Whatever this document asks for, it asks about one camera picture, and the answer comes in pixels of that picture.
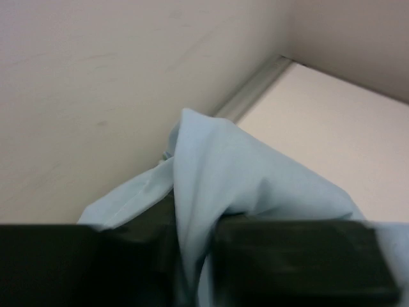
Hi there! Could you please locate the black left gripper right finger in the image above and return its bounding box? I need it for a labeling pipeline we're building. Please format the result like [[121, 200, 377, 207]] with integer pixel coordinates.
[[212, 216, 399, 306]]

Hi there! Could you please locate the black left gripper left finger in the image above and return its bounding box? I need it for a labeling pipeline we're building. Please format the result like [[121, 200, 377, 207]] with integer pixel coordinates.
[[1, 196, 178, 306]]

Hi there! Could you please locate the light blue pillowcase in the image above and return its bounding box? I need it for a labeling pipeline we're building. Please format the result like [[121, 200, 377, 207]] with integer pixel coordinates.
[[76, 107, 409, 307]]

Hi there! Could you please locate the aluminium table frame rail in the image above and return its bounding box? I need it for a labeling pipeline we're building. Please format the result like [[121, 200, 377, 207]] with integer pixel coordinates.
[[214, 56, 293, 123]]

